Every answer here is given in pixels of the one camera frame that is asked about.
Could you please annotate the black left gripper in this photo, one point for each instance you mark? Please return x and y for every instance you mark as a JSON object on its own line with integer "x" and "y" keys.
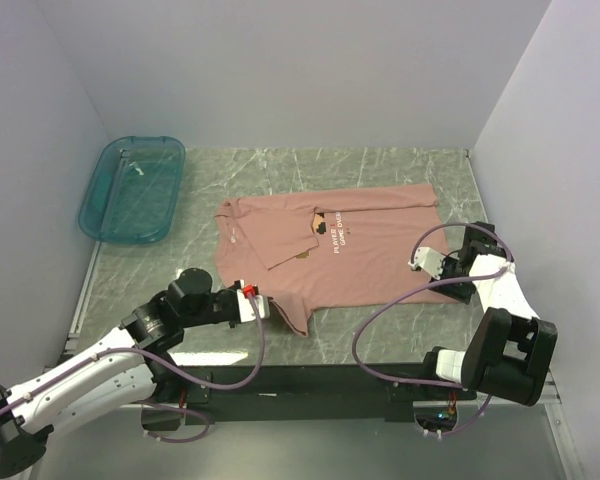
{"x": 233, "y": 288}

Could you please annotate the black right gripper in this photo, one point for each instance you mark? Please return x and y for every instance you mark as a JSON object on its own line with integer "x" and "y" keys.
{"x": 462, "y": 295}

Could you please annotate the pink t shirt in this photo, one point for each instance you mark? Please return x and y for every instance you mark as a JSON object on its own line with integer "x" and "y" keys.
{"x": 327, "y": 249}

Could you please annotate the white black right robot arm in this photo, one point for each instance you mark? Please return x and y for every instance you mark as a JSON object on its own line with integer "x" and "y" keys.
{"x": 510, "y": 353}

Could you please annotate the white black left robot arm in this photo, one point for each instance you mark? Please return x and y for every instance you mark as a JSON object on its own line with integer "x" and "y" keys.
{"x": 130, "y": 363}

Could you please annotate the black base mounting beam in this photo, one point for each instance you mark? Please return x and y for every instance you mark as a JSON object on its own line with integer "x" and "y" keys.
{"x": 310, "y": 392}

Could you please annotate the teal transparent plastic bin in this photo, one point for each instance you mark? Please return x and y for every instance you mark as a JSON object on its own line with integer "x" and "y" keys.
{"x": 133, "y": 192}

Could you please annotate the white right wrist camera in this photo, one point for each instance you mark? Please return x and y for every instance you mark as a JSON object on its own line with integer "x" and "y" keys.
{"x": 428, "y": 260}

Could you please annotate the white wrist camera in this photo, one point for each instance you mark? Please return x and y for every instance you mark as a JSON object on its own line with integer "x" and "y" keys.
{"x": 428, "y": 260}
{"x": 251, "y": 304}

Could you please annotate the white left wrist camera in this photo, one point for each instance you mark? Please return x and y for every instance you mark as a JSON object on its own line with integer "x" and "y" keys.
{"x": 251, "y": 304}

